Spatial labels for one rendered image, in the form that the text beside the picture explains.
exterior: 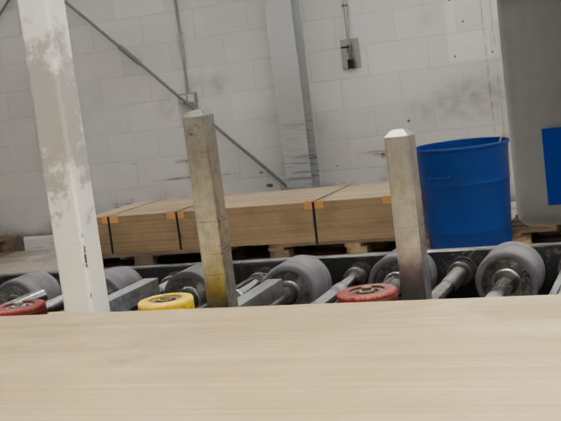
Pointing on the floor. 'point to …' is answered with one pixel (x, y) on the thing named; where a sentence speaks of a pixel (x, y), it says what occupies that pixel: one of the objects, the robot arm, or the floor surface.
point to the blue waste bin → (466, 191)
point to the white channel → (63, 155)
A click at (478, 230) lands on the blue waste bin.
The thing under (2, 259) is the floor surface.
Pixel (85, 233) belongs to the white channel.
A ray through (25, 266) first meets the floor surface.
